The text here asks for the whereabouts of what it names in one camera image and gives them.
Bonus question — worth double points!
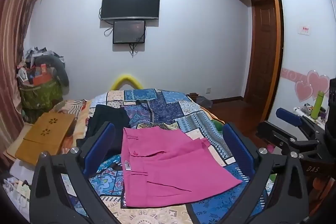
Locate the blue patchwork blanket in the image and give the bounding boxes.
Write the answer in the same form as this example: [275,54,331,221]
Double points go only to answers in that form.
[67,88,268,224]

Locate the striped brown curtain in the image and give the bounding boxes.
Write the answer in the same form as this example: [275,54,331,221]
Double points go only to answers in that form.
[0,0,48,161]

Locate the orange box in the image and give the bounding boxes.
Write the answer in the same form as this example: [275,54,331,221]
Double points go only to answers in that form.
[30,74,51,86]

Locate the green patterned storage bag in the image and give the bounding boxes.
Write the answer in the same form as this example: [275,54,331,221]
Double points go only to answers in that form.
[20,80,63,123]

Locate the white sliding wardrobe door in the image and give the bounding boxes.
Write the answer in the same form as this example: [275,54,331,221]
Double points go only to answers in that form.
[268,0,336,125]

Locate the white printed plastic bag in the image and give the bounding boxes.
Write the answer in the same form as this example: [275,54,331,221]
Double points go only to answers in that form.
[3,158,33,214]

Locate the wooden lap tray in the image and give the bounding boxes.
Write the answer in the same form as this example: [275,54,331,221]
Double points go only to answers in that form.
[15,112,76,165]

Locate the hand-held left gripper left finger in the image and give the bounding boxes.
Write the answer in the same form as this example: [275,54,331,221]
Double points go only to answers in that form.
[29,122,124,224]

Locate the green bottle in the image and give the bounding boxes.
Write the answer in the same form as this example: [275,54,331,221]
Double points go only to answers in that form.
[311,91,324,119]

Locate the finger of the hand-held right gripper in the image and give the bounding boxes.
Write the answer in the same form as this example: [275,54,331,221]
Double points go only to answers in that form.
[256,121,319,151]
[275,108,324,135]

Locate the brown wooden door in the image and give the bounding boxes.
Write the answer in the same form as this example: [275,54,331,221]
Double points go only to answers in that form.
[244,0,282,122]

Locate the black wall television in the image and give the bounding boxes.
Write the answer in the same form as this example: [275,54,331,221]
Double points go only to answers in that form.
[101,0,160,20]

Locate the pink pants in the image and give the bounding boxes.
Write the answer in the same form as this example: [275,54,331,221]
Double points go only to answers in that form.
[121,126,243,207]

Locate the small black wall screen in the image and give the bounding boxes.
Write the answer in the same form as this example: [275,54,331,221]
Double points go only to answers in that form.
[113,20,146,44]

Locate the pink heart sticker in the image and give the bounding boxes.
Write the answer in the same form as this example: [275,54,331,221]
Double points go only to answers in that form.
[307,70,330,101]
[294,80,314,103]

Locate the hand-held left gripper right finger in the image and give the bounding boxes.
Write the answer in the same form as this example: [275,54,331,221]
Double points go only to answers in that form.
[188,122,310,224]

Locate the grey neck pillow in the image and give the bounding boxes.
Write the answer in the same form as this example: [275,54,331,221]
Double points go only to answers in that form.
[34,55,69,94]

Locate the black screen cable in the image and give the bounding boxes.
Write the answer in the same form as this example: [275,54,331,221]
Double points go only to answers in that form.
[127,43,139,58]

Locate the yellow foam arch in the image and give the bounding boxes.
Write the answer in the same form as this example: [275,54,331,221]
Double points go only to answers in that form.
[110,74,143,90]

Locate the dark pants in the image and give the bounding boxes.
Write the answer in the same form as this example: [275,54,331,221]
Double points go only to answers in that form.
[84,105,130,161]

